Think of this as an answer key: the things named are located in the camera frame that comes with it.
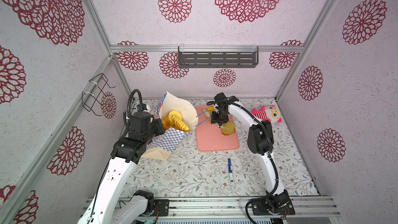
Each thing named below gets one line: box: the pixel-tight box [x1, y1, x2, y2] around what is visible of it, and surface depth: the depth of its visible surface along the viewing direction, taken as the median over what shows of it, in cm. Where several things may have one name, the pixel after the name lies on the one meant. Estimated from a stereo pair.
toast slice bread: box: [221, 120, 236, 136], surface depth 102 cm
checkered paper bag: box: [141, 91, 199, 161], surface depth 85 cm
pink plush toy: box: [251, 104, 283, 123], surface depth 105 cm
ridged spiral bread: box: [167, 109, 191, 132], surface depth 87 cm
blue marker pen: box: [228, 158, 234, 182], surface depth 87 cm
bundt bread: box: [162, 116, 175, 131], surface depth 97 cm
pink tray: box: [195, 105, 239, 152], surface depth 99 cm
